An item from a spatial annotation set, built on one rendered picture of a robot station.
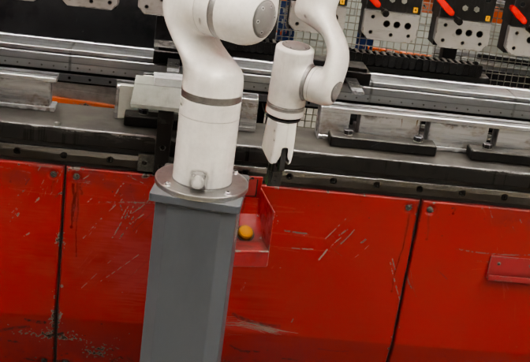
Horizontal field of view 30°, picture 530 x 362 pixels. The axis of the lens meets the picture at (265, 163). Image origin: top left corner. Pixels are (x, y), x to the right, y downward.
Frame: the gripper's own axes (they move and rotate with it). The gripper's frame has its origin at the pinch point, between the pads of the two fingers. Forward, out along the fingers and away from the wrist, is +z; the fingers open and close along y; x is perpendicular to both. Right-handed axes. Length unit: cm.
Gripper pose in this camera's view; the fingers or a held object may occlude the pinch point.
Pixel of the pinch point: (274, 177)
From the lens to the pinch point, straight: 224.1
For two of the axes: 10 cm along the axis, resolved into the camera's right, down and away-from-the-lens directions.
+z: -1.5, 9.0, 4.2
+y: 2.0, 4.4, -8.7
